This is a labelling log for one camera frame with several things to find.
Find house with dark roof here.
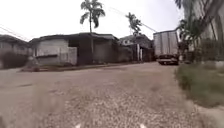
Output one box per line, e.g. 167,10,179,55
117,33,156,63

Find grey gravel road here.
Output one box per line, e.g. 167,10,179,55
0,61,224,128

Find grey concrete building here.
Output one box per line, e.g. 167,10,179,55
28,32,120,67

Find tall palm tree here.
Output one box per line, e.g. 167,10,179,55
79,0,107,64

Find white box truck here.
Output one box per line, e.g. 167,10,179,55
152,29,180,66

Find leafy tree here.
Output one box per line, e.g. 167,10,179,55
176,15,203,53

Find grass verge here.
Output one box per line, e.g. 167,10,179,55
174,61,224,109

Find dark bush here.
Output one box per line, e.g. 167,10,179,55
1,52,29,70

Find low building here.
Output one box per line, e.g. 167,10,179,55
0,34,34,70

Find tall pale building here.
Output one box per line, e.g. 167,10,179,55
182,0,224,62

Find overhead wires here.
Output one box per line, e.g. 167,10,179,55
0,4,159,42

